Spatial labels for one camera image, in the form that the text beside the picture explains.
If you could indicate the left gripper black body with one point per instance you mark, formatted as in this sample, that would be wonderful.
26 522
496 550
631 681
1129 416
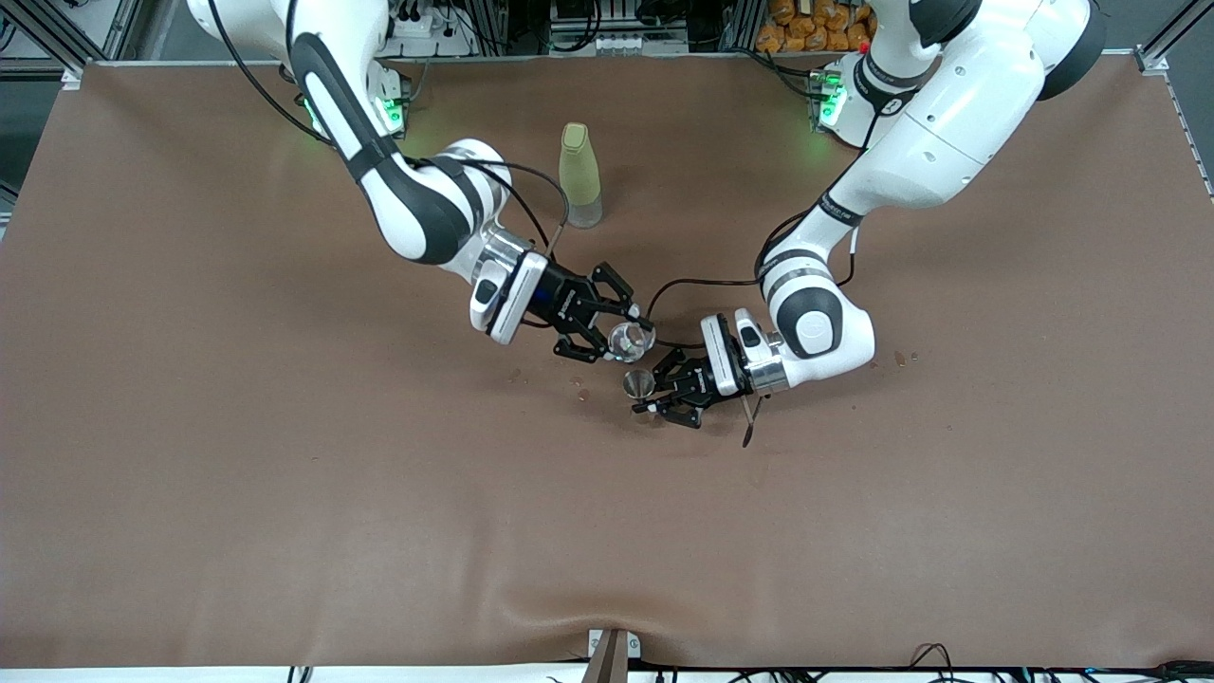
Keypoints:
697 378

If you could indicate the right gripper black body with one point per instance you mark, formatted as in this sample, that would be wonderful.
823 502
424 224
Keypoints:
563 302

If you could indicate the clear glass measuring cup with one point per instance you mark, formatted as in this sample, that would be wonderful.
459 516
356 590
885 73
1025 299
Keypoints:
626 343

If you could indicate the steel double jigger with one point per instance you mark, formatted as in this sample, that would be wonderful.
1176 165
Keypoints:
638 383

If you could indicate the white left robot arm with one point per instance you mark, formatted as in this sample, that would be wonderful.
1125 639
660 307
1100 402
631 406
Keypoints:
948 123

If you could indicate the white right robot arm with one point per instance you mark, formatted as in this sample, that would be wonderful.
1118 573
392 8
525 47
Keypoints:
417 209

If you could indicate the green bottle with clear base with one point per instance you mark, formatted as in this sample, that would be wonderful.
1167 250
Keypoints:
580 161

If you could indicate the brown table mat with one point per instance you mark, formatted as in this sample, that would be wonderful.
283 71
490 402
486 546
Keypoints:
607 522

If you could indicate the long white socket strip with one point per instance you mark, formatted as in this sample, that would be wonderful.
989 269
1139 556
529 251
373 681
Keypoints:
626 43

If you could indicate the white power strip with plugs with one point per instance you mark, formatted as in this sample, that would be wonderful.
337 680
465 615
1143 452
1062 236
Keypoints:
436 43

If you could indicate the pile of orange items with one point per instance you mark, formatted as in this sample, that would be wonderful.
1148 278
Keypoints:
806 28

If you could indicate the metal table edge bracket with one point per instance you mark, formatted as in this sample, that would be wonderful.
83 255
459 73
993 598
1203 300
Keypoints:
612 659

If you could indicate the dark aluminium frame post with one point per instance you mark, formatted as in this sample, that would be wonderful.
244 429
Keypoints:
744 24
493 24

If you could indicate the aluminium frame corner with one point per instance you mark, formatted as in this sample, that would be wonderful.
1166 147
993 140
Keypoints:
72 76
1152 62

